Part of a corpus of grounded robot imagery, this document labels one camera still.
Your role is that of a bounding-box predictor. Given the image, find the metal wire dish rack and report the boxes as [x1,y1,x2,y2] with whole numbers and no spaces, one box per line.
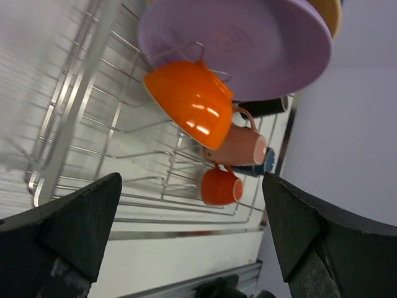
[24,0,298,242]

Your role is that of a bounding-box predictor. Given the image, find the purple plate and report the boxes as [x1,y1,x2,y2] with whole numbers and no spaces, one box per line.
[136,1,332,101]

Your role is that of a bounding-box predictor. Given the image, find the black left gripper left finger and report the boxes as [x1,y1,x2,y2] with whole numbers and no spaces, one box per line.
[1,173,122,297]

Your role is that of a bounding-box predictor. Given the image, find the orange mug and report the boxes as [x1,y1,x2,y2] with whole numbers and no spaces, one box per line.
[200,163,244,205]

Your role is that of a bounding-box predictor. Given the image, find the black cup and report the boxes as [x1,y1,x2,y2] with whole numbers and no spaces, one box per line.
[237,96,288,118]

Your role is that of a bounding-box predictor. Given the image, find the dark blue mug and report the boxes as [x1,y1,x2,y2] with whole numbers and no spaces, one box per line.
[232,147,275,177]

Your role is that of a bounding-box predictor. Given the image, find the aluminium frame rail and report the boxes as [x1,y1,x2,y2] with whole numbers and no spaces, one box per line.
[89,260,264,298]

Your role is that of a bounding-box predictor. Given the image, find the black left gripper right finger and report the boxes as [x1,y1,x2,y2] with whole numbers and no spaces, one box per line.
[262,173,396,297]

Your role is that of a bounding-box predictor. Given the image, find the pink dotted mug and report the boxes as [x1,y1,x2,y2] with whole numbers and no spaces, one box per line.
[200,107,267,166]

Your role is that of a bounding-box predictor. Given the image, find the orange bowl white inside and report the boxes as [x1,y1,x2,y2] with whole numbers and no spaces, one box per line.
[143,60,233,150]

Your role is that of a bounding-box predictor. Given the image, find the yellow plate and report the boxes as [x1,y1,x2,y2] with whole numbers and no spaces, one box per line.
[308,0,342,40]

